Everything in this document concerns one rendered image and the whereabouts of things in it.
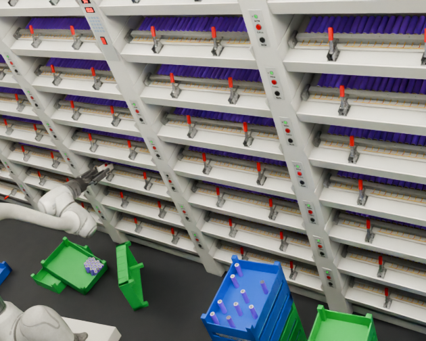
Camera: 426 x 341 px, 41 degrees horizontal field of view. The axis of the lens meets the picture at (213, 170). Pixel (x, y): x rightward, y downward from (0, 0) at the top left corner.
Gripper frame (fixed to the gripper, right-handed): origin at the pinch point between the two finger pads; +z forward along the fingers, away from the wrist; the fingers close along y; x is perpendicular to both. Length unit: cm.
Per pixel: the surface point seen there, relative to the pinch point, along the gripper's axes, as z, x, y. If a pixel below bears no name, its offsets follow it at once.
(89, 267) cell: -15, -58, -19
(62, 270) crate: -22, -60, -35
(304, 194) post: -6, 12, 117
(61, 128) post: -5.3, 22.3, -18.0
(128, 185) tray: -0.2, -7.5, 14.0
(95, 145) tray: -2.7, 13.9, 0.9
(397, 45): -12, 71, 155
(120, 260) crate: -13.9, -45.6, 8.5
